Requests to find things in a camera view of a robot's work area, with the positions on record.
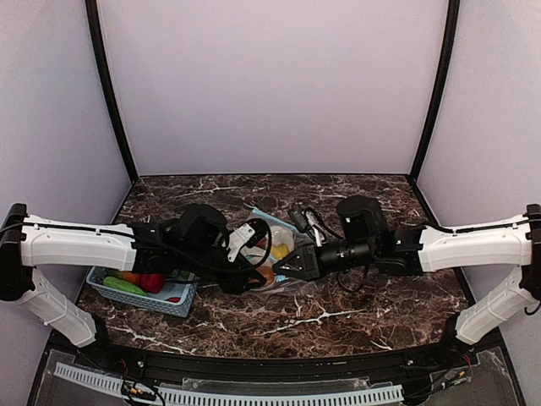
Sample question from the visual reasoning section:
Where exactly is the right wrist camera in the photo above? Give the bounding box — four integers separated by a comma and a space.
287, 203, 329, 246

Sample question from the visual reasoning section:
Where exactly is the orange toy carrot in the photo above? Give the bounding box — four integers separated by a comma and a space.
121, 272, 141, 285

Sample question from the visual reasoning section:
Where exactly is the white slotted cable duct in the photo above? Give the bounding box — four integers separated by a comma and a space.
53, 362, 405, 405

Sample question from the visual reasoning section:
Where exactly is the light blue plastic basket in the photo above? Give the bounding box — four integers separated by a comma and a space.
86, 266, 199, 317

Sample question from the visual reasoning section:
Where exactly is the small clear zip bag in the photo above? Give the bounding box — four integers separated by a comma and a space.
249, 273, 317, 297

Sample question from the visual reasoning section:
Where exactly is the yellow toy potato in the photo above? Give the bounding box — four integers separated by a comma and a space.
270, 244, 290, 261

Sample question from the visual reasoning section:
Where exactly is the right black frame post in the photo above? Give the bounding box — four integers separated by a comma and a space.
408, 0, 461, 184

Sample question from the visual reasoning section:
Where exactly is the green toy cucumber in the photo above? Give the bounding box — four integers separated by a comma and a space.
103, 277, 147, 297

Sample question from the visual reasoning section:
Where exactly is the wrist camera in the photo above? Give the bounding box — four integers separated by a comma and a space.
221, 218, 272, 265
287, 203, 329, 246

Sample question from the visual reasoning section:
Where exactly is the red toy bell pepper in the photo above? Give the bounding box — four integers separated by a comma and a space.
139, 273, 166, 294

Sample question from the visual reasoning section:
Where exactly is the black frame post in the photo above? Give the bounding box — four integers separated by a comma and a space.
408, 0, 461, 184
85, 0, 139, 184

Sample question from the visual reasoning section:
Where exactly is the black front frame rail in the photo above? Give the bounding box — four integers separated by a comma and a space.
76, 343, 478, 383

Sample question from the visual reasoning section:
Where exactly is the brown toy potato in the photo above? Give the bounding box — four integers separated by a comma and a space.
257, 266, 275, 288

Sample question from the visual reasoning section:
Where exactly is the left black frame post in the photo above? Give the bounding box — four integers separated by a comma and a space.
85, 0, 139, 184

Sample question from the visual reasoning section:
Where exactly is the large clear zip bag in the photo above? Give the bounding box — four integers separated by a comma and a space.
241, 208, 311, 267

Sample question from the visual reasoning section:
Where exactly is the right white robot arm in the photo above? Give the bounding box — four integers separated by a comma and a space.
273, 195, 540, 348

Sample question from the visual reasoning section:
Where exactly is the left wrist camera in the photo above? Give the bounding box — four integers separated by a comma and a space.
221, 218, 272, 265

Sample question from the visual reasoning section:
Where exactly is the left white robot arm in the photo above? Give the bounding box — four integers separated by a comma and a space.
1, 203, 272, 349

